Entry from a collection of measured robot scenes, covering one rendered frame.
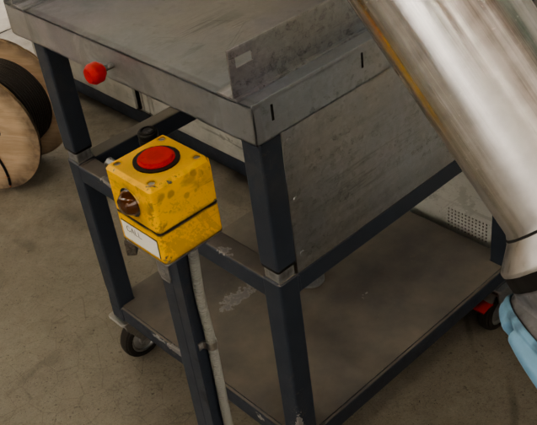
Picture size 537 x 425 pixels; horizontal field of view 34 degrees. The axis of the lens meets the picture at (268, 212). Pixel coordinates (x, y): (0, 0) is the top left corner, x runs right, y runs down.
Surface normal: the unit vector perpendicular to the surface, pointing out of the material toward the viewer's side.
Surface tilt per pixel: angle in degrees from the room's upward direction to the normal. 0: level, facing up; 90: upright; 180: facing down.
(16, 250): 0
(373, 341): 0
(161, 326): 0
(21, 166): 90
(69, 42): 90
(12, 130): 90
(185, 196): 91
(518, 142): 65
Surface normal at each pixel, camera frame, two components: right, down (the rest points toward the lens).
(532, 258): -0.89, -0.26
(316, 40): 0.69, 0.36
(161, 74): -0.72, 0.48
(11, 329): -0.11, -0.80
